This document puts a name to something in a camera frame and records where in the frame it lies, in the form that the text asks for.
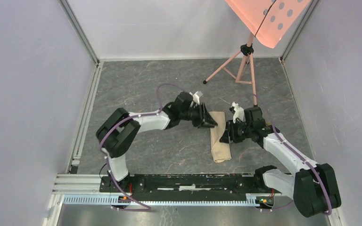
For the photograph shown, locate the white slotted cable duct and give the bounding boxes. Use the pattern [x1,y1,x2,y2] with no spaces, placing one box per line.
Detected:
[63,194,259,207]

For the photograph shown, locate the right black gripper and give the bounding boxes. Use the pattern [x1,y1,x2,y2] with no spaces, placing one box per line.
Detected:
[219,119,253,144]

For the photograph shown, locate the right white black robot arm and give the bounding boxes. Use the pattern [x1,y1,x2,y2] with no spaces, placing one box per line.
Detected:
[220,103,342,218]

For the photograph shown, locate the beige cloth napkin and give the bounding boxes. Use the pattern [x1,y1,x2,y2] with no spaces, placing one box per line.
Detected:
[208,111,232,163]

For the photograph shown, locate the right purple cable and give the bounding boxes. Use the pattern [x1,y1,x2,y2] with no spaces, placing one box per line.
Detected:
[234,93,333,216]

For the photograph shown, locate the pink music stand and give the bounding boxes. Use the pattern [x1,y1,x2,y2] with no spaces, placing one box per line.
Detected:
[203,0,311,106]

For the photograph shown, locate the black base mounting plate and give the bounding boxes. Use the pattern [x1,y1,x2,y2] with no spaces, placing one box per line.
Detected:
[118,174,279,202]

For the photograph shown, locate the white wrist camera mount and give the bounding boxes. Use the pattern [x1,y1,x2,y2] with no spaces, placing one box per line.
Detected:
[192,91,203,105]
[229,102,245,123]

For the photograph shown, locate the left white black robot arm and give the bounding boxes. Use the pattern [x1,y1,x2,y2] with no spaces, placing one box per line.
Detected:
[96,92,218,192]

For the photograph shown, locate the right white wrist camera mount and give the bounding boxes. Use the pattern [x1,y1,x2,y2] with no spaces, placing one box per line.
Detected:
[229,102,245,123]

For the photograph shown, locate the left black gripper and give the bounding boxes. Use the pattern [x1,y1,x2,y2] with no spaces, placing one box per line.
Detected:
[180,103,218,129]

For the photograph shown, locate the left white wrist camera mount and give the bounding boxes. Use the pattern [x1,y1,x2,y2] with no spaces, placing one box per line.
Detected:
[192,91,203,105]

